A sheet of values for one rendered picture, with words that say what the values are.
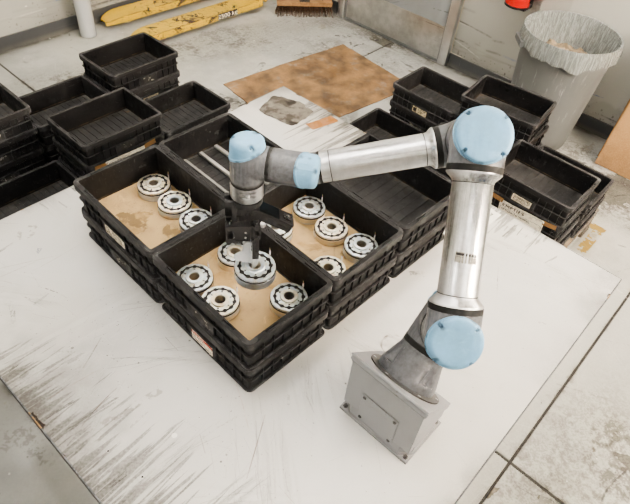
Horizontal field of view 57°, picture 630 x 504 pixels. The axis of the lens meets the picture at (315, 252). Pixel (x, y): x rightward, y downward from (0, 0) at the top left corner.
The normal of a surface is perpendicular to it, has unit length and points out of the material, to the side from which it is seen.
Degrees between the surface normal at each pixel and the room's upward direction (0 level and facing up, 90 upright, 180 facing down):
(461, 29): 90
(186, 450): 0
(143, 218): 0
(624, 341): 0
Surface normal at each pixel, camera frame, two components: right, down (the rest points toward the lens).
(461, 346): -0.10, 0.22
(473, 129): -0.06, -0.04
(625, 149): -0.61, 0.28
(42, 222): 0.07, -0.69
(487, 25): -0.68, 0.49
